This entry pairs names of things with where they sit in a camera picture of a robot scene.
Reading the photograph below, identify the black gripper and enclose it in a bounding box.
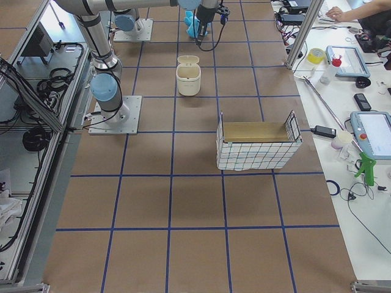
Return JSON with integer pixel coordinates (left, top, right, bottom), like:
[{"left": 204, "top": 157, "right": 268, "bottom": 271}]
[{"left": 195, "top": 0, "right": 219, "bottom": 46}]

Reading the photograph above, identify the white trash can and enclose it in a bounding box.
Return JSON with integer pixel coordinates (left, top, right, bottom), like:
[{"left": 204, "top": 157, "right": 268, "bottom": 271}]
[{"left": 176, "top": 56, "right": 201, "bottom": 96}]

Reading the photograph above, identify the person's forearm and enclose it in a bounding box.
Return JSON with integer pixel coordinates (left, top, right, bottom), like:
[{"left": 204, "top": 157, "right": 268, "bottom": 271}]
[{"left": 338, "top": 0, "right": 390, "bottom": 22}]

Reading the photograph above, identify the person's hand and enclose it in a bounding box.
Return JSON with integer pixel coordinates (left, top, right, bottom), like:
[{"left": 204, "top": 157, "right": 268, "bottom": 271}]
[{"left": 326, "top": 7, "right": 345, "bottom": 22}]

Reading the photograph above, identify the blue teddy bear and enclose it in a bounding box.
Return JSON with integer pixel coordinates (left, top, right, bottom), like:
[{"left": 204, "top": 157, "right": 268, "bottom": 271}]
[{"left": 183, "top": 10, "right": 202, "bottom": 40}]

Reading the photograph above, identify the long metal rod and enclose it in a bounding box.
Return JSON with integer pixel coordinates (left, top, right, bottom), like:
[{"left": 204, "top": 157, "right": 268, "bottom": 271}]
[{"left": 301, "top": 74, "right": 364, "bottom": 153}]

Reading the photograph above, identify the yellow tape roll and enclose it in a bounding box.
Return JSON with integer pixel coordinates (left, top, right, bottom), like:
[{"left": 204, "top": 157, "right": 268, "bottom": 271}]
[{"left": 307, "top": 48, "right": 325, "bottom": 65}]

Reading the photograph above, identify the wooden box with grid cloth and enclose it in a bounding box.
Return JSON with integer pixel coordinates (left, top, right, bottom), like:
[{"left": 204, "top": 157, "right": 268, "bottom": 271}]
[{"left": 216, "top": 111, "right": 302, "bottom": 171}]

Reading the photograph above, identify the clear bottle red cap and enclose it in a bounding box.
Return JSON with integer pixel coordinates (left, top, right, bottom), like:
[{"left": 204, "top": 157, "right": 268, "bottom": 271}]
[{"left": 320, "top": 56, "right": 342, "bottom": 85}]

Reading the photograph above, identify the upper teach pendant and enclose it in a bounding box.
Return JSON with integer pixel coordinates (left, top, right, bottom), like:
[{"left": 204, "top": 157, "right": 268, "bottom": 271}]
[{"left": 326, "top": 45, "right": 370, "bottom": 78}]

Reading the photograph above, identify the teach pendant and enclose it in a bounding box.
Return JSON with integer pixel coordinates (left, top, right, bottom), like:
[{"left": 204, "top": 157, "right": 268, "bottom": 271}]
[
  {"left": 350, "top": 111, "right": 390, "bottom": 160},
  {"left": 326, "top": 45, "right": 370, "bottom": 78}
]

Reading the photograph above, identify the black power adapter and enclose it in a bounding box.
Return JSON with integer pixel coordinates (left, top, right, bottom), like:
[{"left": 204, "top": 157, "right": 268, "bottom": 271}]
[{"left": 310, "top": 125, "right": 337, "bottom": 139}]

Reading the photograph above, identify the grey control box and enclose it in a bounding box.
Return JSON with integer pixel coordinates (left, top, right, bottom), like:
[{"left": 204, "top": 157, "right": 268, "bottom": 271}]
[{"left": 18, "top": 22, "right": 54, "bottom": 65}]

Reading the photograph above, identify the black remote control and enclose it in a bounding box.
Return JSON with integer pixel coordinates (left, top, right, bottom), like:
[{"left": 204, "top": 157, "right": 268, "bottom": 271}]
[{"left": 354, "top": 93, "right": 371, "bottom": 112}]

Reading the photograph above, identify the white paper cup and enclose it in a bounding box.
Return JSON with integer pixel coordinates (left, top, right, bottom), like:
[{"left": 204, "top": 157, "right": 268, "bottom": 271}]
[{"left": 331, "top": 130, "right": 353, "bottom": 150}]

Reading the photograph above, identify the lower teach pendant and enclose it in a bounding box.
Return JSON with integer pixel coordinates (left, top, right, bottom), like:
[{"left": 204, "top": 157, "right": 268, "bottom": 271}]
[{"left": 350, "top": 111, "right": 390, "bottom": 160}]

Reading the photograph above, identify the green plastic spray gun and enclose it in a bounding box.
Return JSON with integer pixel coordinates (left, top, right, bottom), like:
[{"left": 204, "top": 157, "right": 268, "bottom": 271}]
[{"left": 354, "top": 152, "right": 376, "bottom": 186}]

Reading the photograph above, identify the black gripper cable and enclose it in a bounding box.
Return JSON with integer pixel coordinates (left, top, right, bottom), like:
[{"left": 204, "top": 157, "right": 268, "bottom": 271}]
[{"left": 196, "top": 5, "right": 230, "bottom": 52}]

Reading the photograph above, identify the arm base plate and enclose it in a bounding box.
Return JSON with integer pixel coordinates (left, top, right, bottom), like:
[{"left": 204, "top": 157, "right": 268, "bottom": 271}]
[
  {"left": 88, "top": 95, "right": 142, "bottom": 135},
  {"left": 114, "top": 16, "right": 153, "bottom": 43}
]

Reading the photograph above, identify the aluminium frame post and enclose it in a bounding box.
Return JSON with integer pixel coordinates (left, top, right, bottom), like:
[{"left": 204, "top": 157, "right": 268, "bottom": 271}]
[{"left": 285, "top": 0, "right": 324, "bottom": 70}]

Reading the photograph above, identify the coiled black cable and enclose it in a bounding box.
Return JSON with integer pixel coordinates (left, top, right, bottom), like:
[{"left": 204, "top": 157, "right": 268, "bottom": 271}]
[{"left": 21, "top": 126, "right": 47, "bottom": 153}]

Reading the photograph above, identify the blue tape ring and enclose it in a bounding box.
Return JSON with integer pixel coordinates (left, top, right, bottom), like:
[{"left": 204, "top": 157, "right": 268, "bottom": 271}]
[{"left": 325, "top": 179, "right": 340, "bottom": 197}]

